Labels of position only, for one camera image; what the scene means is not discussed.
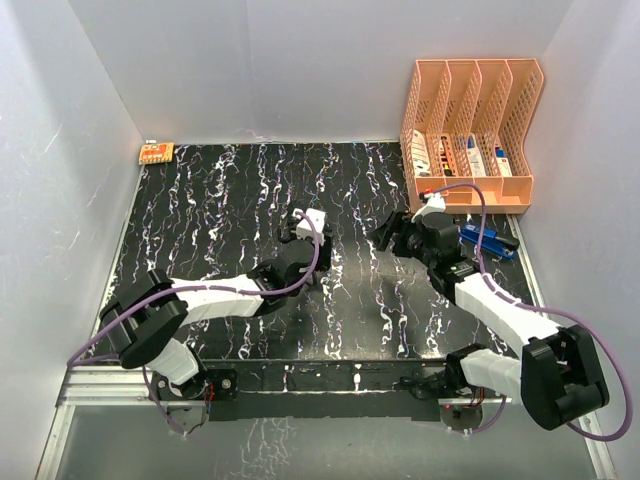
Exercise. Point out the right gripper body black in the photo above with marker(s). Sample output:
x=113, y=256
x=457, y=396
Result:
x=417, y=244

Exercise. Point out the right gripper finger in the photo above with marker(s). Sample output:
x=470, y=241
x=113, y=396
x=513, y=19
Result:
x=383, y=234
x=401, y=236

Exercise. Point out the orange black padlock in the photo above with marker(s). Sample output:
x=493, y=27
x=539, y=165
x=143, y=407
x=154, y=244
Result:
x=313, y=281

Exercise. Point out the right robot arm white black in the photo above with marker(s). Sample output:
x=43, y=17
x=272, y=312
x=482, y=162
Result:
x=554, y=371

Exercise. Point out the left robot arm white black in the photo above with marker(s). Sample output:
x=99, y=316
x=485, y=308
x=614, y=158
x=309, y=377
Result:
x=141, y=321

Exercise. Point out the dark marker in organizer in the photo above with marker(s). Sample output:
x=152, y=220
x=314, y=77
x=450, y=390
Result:
x=444, y=157

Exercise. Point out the blue stapler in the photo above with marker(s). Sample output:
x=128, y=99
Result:
x=501, y=245

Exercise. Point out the white blue box in organizer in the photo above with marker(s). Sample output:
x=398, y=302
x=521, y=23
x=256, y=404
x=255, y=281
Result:
x=475, y=157

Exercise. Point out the blue red box in organizer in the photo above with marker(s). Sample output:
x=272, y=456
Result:
x=502, y=162

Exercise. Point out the pink plastic file organizer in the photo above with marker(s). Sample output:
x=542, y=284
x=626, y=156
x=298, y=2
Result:
x=464, y=129

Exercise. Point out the orange small card box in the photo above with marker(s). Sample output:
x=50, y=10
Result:
x=156, y=153

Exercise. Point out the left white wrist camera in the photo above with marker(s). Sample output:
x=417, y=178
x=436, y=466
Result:
x=310, y=224

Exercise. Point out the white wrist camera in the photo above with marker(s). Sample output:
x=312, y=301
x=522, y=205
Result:
x=432, y=203
x=310, y=224

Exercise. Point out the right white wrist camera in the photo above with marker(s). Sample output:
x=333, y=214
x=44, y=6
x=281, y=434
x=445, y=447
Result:
x=432, y=203

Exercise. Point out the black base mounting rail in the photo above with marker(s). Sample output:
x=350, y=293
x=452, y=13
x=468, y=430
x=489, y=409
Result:
x=316, y=389

